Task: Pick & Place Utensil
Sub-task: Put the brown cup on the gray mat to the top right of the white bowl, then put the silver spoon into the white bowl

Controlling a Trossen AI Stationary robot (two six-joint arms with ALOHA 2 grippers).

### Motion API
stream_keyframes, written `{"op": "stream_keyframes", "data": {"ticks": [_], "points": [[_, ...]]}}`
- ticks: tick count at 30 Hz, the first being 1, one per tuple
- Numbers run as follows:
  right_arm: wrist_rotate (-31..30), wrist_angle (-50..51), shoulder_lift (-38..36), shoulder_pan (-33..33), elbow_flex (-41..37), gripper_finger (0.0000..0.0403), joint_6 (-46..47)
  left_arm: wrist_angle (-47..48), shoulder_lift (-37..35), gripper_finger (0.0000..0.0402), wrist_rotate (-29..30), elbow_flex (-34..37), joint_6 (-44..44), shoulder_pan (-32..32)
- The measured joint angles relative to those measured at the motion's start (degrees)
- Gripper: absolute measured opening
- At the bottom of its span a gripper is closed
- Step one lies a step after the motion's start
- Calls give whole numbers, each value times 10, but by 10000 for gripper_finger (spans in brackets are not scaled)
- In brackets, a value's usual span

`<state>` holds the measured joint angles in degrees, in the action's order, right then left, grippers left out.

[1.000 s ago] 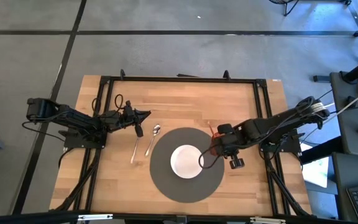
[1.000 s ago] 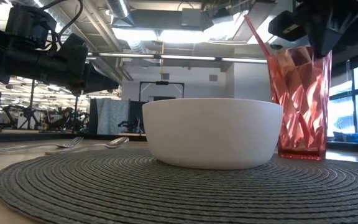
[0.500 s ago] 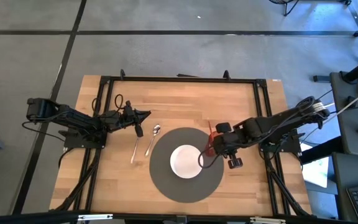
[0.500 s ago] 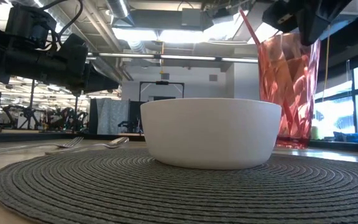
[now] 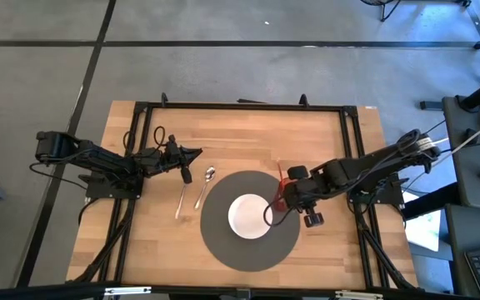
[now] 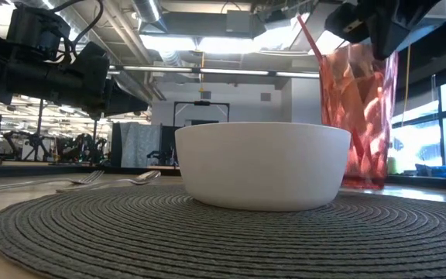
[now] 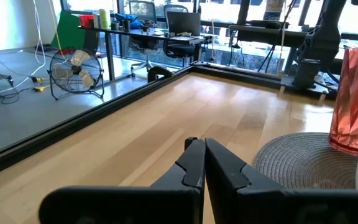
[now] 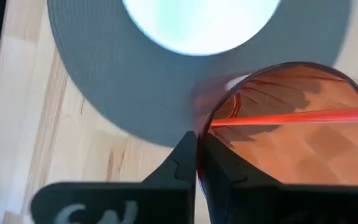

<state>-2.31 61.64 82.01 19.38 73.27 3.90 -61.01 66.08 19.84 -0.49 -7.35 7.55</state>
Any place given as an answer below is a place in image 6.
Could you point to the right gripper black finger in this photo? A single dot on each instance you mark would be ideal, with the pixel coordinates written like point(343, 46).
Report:
point(385, 48)

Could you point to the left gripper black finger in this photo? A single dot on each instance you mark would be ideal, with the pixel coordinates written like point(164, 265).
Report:
point(124, 102)

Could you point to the white round bowl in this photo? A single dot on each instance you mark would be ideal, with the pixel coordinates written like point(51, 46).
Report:
point(261, 166)

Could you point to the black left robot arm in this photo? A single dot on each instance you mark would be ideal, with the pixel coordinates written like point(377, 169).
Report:
point(21, 77)

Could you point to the grey partition panel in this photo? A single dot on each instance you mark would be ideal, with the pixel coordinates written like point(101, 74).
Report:
point(138, 143)

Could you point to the orange translucent plastic cup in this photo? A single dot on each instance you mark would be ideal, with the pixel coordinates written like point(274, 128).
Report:
point(366, 112)

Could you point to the black background robot rig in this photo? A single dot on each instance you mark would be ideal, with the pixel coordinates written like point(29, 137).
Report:
point(72, 147)

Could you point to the silver metal spoon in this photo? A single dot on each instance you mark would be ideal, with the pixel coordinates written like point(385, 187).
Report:
point(145, 177)

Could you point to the silver metal fork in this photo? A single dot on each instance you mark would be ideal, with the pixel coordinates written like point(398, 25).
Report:
point(87, 178)

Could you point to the large window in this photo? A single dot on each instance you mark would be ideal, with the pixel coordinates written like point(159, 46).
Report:
point(420, 143)

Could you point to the long ceiling light bar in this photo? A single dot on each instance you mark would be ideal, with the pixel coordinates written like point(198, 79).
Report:
point(227, 71)

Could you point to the blue object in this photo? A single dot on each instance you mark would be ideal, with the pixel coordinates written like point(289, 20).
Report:
point(438, 170)

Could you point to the grey round woven placemat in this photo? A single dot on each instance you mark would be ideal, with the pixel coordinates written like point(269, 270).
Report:
point(223, 240)

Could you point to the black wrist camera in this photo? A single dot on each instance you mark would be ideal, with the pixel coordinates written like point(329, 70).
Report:
point(37, 29)

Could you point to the black gantry frame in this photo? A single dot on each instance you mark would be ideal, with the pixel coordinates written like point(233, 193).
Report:
point(201, 103)

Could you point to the silver ceiling duct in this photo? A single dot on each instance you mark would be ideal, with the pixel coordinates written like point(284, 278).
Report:
point(149, 11)

